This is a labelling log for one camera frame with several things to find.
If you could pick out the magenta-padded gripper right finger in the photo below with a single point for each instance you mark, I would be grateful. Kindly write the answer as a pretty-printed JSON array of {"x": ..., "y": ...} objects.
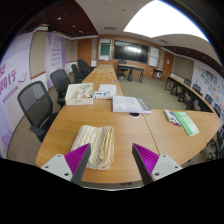
[{"x": 160, "y": 165}]

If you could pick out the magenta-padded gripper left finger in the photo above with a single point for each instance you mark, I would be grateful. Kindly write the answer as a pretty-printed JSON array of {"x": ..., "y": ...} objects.
[{"x": 63, "y": 165}]

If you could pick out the cream zigzag patterned towel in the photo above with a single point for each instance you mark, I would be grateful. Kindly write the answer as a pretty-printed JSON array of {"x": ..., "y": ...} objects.
[{"x": 96, "y": 140}]

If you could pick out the white marker pen box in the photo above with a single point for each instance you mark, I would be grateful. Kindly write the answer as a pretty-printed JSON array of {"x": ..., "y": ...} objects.
[{"x": 170, "y": 116}]

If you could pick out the green booklet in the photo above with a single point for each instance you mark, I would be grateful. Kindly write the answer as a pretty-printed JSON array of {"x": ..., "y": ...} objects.
[{"x": 186, "y": 123}]

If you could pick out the white cardboard box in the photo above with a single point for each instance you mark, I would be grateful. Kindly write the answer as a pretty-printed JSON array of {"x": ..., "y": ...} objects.
[{"x": 71, "y": 98}]

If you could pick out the black mesh office chair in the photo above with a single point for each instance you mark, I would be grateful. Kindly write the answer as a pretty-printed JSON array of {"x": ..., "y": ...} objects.
[
  {"x": 35, "y": 103},
  {"x": 60, "y": 81}
]

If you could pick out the clear plastic packaging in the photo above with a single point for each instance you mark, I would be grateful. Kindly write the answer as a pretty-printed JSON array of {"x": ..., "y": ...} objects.
[{"x": 85, "y": 90}]

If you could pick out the long wooden table row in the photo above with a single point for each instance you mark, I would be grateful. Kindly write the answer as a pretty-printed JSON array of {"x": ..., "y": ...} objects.
[{"x": 186, "y": 89}]

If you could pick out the row of black chairs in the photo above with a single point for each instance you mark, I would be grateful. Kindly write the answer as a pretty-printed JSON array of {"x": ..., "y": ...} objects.
[{"x": 208, "y": 100}]

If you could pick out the white leaflet with blue print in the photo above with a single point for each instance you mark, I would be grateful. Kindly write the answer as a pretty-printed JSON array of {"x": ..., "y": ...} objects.
[{"x": 106, "y": 90}]

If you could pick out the small wooden side desk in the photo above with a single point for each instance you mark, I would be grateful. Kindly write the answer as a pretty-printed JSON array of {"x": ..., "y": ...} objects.
[{"x": 157, "y": 70}]

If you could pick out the group of black office chairs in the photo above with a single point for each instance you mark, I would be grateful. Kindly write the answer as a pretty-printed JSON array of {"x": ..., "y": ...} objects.
[{"x": 80, "y": 68}]

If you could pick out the brown wooden door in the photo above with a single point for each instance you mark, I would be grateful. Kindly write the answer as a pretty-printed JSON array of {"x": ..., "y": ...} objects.
[
  {"x": 84, "y": 51},
  {"x": 167, "y": 65}
]

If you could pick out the wooden desk with black legs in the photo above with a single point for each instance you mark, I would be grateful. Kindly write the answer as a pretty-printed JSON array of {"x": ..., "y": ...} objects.
[{"x": 131, "y": 67}]

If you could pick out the green framed whiteboard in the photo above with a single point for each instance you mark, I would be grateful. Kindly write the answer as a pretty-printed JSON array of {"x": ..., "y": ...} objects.
[{"x": 105, "y": 49}]

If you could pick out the bright ceiling light panel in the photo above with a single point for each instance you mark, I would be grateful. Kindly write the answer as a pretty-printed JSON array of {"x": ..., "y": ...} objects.
[{"x": 160, "y": 20}]

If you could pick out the colourful wall poster collage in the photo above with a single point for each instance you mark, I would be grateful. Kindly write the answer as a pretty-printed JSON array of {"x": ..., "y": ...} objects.
[{"x": 210, "y": 80}]

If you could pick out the white wall whiteboard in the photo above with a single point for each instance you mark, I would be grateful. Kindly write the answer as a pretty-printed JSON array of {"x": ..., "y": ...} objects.
[{"x": 153, "y": 56}]

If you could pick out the purple wall banner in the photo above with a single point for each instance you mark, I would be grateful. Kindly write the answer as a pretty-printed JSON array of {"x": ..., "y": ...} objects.
[{"x": 55, "y": 53}]

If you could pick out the large black wall screen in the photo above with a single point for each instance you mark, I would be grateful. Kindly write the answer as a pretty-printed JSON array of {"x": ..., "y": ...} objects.
[{"x": 130, "y": 51}]

